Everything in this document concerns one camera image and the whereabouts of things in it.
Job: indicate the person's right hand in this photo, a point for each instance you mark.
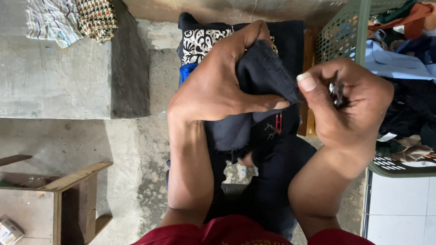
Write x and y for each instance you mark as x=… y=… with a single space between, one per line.
x=357 y=112

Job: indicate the person's left hand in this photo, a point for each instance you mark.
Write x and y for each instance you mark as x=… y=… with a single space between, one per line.
x=211 y=88

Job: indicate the small metal thread snips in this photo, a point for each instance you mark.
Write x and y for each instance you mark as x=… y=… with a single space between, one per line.
x=335 y=93

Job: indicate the black garment with red label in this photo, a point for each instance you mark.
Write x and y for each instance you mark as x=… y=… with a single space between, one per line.
x=262 y=73

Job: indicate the bright blue cloth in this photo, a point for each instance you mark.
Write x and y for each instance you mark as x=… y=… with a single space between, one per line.
x=186 y=71

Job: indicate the black and white patterned cloth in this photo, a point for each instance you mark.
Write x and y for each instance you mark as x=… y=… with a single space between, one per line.
x=201 y=42

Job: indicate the brown wooden stool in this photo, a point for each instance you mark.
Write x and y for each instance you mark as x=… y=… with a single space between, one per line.
x=309 y=119

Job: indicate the heap of dark clothes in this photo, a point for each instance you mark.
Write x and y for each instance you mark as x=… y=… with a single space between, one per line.
x=412 y=112

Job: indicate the light blue shirt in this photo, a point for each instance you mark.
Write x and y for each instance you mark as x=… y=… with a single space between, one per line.
x=395 y=63

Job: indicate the green perforated laundry basket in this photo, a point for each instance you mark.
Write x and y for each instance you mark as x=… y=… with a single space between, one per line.
x=344 y=34

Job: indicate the folded black garment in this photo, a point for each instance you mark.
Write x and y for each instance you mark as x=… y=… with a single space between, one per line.
x=289 y=42

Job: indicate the grey plastic seat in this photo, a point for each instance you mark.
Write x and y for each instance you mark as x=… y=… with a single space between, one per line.
x=234 y=190

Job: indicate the person's dark navy trousers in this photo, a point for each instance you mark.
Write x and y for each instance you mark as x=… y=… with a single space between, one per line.
x=276 y=180

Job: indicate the orange cloth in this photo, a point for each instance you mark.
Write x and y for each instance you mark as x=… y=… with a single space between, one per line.
x=412 y=18

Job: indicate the brown houndstooth patterned cloth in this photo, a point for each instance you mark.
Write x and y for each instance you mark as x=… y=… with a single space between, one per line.
x=97 y=18

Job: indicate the person's red shirt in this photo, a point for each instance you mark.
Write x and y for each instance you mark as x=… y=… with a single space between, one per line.
x=238 y=233

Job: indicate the white striped cloth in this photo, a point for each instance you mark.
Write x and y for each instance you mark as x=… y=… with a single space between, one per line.
x=52 y=20

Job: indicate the open wooden crate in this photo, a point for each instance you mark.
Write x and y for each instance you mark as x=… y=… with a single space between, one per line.
x=71 y=190

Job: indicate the wooden stick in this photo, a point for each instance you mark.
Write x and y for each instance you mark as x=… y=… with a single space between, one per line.
x=13 y=159

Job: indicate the small cardboard carton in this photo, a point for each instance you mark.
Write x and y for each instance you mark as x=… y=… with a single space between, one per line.
x=9 y=232

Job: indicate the metal floor rail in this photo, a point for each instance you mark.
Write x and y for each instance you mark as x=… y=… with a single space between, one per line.
x=367 y=204

